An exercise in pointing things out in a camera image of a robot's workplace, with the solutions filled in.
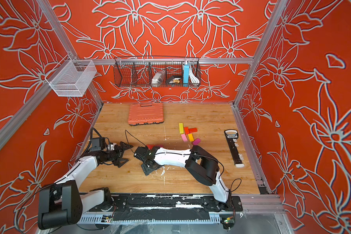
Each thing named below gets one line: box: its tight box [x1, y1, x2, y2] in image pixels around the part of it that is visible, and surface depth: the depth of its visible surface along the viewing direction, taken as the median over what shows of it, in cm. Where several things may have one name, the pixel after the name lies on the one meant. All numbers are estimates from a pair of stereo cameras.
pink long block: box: [180, 133, 189, 142], surface depth 100 cm
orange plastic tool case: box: [127, 102, 165, 125], surface depth 109 cm
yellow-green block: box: [178, 122, 184, 135], surface depth 106 cm
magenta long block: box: [191, 137, 201, 146], surface depth 99 cm
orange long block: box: [187, 133, 195, 142], surface depth 100 cm
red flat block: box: [188, 127, 198, 133], surface depth 105 cm
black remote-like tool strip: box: [224, 129, 245, 169], surface depth 95 cm
